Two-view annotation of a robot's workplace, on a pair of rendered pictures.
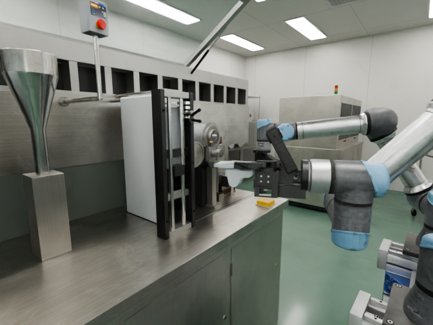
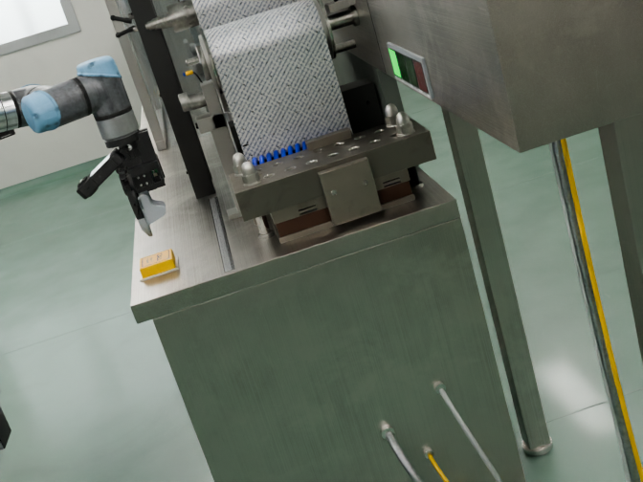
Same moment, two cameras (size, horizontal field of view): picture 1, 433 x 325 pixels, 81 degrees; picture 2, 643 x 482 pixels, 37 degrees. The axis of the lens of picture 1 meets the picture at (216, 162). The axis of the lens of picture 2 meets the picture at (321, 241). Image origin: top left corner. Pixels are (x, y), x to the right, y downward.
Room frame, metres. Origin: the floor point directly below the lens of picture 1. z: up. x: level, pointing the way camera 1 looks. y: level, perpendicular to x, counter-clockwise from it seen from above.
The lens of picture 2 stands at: (2.88, -1.27, 1.52)
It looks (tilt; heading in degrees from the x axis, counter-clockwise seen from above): 20 degrees down; 138
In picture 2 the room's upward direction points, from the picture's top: 17 degrees counter-clockwise
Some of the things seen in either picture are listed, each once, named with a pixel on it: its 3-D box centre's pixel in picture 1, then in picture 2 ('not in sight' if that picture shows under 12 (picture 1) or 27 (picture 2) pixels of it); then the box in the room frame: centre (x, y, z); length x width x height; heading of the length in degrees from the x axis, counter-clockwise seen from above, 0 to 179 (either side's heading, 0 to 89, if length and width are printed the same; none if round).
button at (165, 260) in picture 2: (265, 202); (157, 263); (1.28, -0.26, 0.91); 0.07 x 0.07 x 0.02; 52
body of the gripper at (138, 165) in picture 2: (261, 161); (135, 163); (1.30, -0.24, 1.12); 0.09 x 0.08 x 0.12; 52
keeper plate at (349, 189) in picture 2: not in sight; (350, 191); (1.62, -0.01, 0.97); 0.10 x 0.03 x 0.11; 52
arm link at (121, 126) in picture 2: (263, 146); (118, 125); (1.29, -0.24, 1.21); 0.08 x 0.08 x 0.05
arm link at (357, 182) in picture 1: (355, 179); not in sight; (0.54, -0.30, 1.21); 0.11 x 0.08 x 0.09; 75
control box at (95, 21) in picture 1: (95, 17); not in sight; (0.88, 0.39, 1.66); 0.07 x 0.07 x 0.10; 59
